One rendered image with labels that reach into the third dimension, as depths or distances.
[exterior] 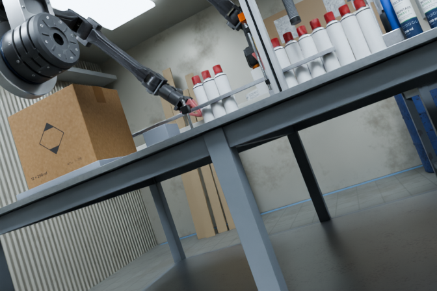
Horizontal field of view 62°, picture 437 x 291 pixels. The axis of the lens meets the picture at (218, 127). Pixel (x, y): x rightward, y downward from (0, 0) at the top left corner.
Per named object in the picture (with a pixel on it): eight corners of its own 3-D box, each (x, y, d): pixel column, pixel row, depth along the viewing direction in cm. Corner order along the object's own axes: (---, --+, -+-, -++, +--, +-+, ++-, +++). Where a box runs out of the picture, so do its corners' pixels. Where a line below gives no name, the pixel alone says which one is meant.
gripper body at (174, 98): (194, 99, 152) (181, 89, 154) (184, 97, 142) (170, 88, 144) (186, 112, 153) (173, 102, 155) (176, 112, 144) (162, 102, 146)
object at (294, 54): (314, 82, 132) (294, 32, 134) (313, 81, 127) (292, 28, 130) (301, 88, 134) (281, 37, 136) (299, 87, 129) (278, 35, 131)
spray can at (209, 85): (230, 116, 143) (212, 69, 145) (224, 117, 138) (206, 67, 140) (220, 121, 145) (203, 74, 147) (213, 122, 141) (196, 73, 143)
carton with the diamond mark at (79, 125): (139, 156, 136) (116, 89, 138) (98, 162, 113) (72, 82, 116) (78, 180, 145) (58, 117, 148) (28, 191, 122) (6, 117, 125)
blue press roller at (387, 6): (407, 39, 124) (388, -4, 126) (408, 37, 121) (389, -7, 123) (397, 43, 126) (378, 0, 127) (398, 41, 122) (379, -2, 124)
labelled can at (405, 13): (423, 37, 119) (399, -18, 121) (426, 34, 114) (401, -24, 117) (407, 44, 121) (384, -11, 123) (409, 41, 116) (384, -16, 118)
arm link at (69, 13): (64, 26, 160) (75, 6, 158) (88, 44, 160) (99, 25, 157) (-14, 12, 116) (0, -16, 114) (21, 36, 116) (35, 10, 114)
